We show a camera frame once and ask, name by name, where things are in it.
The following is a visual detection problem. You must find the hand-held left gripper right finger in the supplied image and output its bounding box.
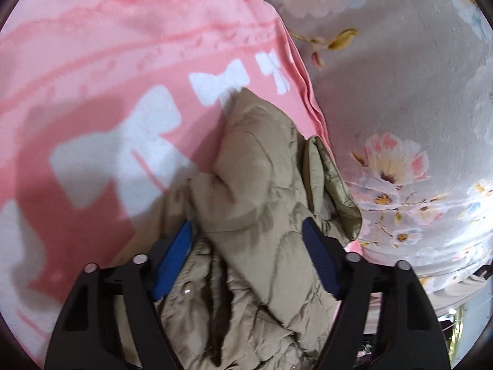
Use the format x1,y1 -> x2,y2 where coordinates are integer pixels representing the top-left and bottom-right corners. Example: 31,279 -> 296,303
301,218 -> 450,370

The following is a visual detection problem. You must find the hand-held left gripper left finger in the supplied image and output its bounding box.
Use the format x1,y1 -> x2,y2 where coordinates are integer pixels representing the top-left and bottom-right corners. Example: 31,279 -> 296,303
43,220 -> 194,370

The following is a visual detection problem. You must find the grey floral bed sheet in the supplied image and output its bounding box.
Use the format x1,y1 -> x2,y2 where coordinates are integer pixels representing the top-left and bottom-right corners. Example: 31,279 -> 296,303
250,0 -> 493,309

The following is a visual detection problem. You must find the pink blanket with white bows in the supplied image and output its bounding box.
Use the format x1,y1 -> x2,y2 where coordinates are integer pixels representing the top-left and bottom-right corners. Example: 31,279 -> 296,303
0,0 -> 370,370

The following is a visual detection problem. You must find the khaki quilted jacket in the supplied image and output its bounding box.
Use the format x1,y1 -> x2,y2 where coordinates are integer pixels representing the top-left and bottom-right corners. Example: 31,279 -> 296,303
116,88 -> 363,370

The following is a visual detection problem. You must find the gold shiny object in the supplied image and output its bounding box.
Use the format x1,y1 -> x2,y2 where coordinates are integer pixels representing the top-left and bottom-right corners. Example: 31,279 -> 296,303
443,305 -> 469,360

